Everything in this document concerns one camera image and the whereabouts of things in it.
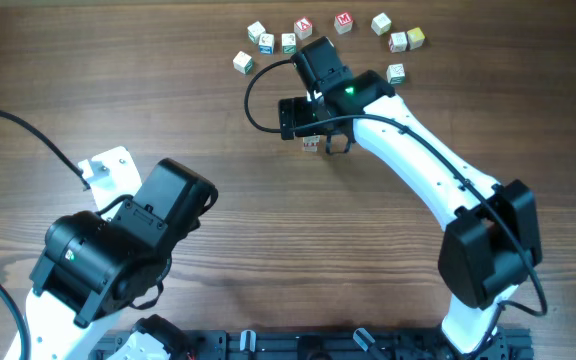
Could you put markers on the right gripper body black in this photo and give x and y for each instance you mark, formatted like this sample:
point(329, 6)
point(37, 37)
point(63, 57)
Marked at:
point(302, 110)

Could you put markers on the wooden block with O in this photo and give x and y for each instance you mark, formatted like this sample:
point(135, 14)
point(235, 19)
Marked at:
point(310, 143)

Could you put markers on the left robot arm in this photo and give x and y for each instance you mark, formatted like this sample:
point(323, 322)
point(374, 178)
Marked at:
point(92, 268)

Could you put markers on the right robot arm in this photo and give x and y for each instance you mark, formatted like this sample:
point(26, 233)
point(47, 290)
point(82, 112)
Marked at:
point(491, 243)

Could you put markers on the green edged block right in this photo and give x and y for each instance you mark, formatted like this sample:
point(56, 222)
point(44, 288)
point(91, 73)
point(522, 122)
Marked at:
point(396, 74)

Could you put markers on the green edged block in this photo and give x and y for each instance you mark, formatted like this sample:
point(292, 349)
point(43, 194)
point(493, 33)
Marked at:
point(288, 42)
point(396, 74)
point(243, 62)
point(255, 31)

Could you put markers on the green edged block middle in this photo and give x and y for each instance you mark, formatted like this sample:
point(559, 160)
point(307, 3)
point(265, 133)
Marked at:
point(288, 42)

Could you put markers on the red letter A block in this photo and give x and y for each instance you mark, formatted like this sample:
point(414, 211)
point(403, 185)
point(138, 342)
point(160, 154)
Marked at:
point(303, 28)

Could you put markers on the red letter M block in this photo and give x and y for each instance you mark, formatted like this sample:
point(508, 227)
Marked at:
point(343, 22)

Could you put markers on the blue edged wooden block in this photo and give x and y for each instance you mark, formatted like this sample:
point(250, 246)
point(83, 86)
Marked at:
point(266, 43)

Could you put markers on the red edged block right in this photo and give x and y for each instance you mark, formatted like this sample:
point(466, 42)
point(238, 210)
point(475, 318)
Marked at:
point(398, 42)

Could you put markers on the green edged block far left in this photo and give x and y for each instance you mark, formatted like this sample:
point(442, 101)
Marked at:
point(243, 62)

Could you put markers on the plain wooden block top right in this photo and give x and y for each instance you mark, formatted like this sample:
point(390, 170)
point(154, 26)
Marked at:
point(381, 24)

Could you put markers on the green edged block top left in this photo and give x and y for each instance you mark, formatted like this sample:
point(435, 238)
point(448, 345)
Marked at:
point(255, 31)

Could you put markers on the yellow block far right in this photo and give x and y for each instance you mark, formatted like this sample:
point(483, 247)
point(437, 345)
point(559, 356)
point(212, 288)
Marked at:
point(415, 37)

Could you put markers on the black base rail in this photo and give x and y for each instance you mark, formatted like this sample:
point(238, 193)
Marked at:
point(413, 343)

